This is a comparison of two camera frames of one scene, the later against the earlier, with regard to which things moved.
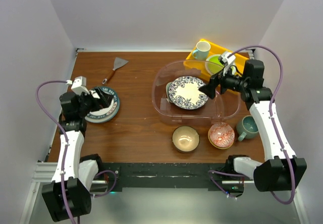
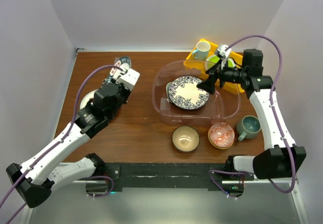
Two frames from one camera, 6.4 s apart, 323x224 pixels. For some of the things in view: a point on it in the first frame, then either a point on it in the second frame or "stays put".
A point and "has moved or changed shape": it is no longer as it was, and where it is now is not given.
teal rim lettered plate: (104, 114) has moved or changed shape
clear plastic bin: (177, 99) stays put
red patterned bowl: (221, 135) stays put
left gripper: (102, 102) to (126, 91)
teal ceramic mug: (247, 127) stays put
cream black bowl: (185, 138) stays put
